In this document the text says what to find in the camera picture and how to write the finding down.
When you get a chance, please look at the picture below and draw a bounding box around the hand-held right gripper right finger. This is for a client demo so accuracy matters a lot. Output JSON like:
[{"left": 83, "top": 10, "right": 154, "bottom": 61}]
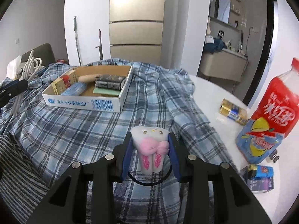
[{"left": 168, "top": 132, "right": 272, "bottom": 224}]

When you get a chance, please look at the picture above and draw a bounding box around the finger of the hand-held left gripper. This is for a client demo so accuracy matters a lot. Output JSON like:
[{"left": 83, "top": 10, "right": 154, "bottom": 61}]
[
  {"left": 0, "top": 80, "right": 22, "bottom": 90},
  {"left": 0, "top": 79, "right": 29, "bottom": 109}
]

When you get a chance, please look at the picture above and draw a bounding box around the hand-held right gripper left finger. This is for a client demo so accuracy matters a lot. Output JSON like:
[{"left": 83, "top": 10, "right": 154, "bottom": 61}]
[{"left": 27, "top": 132, "right": 133, "bottom": 224}]

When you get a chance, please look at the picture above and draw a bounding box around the pink and white plush charm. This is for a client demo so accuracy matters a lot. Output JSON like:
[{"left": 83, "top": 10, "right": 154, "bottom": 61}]
[{"left": 127, "top": 126, "right": 174, "bottom": 187}]

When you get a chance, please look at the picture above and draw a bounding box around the white cable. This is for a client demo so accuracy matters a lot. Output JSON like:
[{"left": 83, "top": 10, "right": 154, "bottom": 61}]
[{"left": 10, "top": 50, "right": 45, "bottom": 118}]

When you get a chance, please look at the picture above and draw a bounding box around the red gold cigarette pack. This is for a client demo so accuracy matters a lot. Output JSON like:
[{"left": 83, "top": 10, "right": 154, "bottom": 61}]
[{"left": 61, "top": 71, "right": 77, "bottom": 89}]

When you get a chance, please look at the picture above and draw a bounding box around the blue tissue pack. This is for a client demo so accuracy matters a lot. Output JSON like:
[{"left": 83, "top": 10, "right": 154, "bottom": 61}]
[{"left": 61, "top": 83, "right": 87, "bottom": 97}]

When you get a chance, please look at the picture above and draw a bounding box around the white cardboard box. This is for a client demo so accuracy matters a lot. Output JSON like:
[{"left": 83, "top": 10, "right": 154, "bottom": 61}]
[{"left": 41, "top": 65, "right": 133, "bottom": 113}]

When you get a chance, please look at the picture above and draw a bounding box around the green notebook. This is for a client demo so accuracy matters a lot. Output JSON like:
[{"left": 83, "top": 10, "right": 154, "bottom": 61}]
[{"left": 93, "top": 87, "right": 121, "bottom": 96}]

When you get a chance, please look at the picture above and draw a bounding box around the tan round perforated disc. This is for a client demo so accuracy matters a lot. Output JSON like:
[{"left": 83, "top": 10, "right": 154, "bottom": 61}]
[{"left": 78, "top": 74, "right": 102, "bottom": 84}]

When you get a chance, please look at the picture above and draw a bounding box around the small black box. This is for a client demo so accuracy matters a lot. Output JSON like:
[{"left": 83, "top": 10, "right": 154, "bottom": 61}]
[{"left": 95, "top": 74, "right": 128, "bottom": 91}]

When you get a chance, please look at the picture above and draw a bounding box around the white plastic bag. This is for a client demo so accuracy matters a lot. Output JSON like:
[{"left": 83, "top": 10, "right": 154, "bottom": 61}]
[{"left": 6, "top": 56, "right": 24, "bottom": 78}]

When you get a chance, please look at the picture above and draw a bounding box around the dark grey chair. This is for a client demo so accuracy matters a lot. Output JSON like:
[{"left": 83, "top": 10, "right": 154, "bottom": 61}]
[{"left": 21, "top": 43, "right": 56, "bottom": 67}]

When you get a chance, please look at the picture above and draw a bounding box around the blue plaid shirt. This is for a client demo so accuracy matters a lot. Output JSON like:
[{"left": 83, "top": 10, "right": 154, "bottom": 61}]
[{"left": 0, "top": 58, "right": 234, "bottom": 224}]

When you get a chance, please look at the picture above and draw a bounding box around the grey striped cloth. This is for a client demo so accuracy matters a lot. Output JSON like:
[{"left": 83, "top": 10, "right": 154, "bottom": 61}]
[{"left": 0, "top": 132, "right": 50, "bottom": 206}]

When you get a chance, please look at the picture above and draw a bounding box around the grey mop pole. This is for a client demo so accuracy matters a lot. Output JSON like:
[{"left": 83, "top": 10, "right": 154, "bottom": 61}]
[{"left": 73, "top": 16, "right": 82, "bottom": 66}]

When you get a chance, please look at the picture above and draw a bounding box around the small blue carton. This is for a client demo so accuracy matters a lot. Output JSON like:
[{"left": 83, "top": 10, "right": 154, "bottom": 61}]
[{"left": 248, "top": 164, "right": 274, "bottom": 180}]

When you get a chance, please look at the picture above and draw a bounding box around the small purple box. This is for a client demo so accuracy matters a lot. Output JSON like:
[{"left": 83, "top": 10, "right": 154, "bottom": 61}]
[{"left": 246, "top": 177, "right": 274, "bottom": 193}]

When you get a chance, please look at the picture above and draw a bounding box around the small dark object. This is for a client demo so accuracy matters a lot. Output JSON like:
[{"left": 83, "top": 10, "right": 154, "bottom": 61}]
[{"left": 266, "top": 149, "right": 279, "bottom": 162}]

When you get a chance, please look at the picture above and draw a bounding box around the beige vanity cabinet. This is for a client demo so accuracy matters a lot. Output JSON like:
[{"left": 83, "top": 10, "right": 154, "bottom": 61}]
[{"left": 200, "top": 48, "right": 249, "bottom": 83}]

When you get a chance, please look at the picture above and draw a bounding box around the red label drink bottle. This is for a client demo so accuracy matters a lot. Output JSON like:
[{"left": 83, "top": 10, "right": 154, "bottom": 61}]
[{"left": 235, "top": 57, "right": 299, "bottom": 164}]

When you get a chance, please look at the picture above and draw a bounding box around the dark blue cloth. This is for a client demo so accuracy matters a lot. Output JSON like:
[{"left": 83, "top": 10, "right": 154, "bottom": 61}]
[{"left": 204, "top": 38, "right": 226, "bottom": 53}]

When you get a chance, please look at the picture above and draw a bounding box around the gold refrigerator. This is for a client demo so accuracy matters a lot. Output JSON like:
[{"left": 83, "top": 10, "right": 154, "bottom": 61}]
[{"left": 109, "top": 0, "right": 167, "bottom": 66}]

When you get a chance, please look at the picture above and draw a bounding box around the bathroom mirror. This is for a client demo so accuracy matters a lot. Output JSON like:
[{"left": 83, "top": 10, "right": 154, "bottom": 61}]
[{"left": 217, "top": 0, "right": 232, "bottom": 24}]

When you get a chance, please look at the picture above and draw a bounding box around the bathroom wall shelf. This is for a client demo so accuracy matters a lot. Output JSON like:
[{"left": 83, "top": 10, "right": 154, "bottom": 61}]
[{"left": 230, "top": 0, "right": 242, "bottom": 29}]

